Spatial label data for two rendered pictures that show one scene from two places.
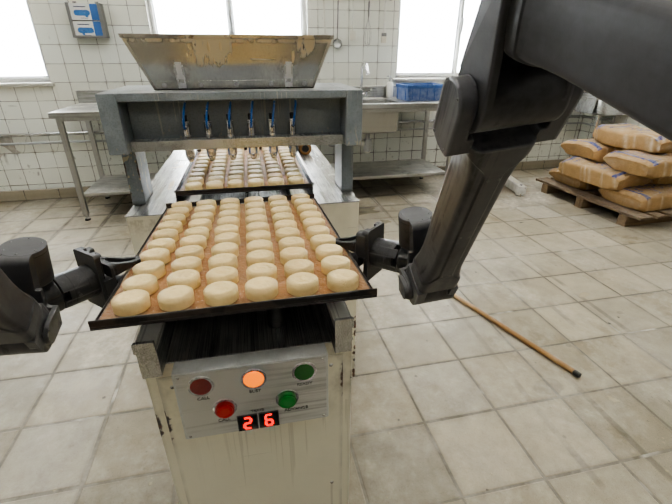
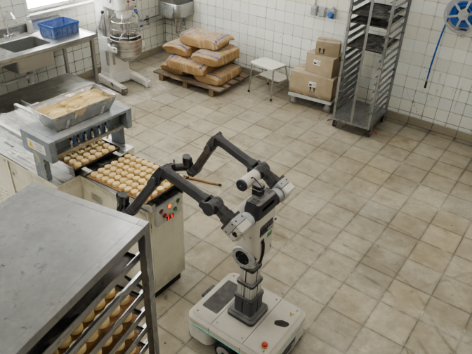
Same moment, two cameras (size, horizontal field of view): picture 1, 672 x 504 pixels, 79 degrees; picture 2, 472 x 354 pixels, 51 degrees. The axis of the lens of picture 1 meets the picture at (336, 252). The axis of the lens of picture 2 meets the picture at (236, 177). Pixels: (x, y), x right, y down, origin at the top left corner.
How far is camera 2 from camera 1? 2.81 m
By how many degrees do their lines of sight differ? 38
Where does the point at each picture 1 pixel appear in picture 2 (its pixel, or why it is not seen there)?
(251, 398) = (168, 211)
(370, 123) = (34, 62)
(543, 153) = (147, 45)
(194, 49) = (75, 114)
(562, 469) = not seen: hidden behind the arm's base
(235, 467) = (162, 234)
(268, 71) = (96, 111)
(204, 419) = (161, 220)
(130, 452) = not seen: hidden behind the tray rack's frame
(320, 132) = (113, 125)
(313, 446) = (176, 222)
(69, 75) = not seen: outside the picture
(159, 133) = (59, 147)
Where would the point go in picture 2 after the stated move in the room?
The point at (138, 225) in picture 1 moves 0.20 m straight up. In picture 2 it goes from (61, 187) to (57, 164)
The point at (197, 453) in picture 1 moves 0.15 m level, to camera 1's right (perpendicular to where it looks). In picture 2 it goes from (155, 233) to (173, 224)
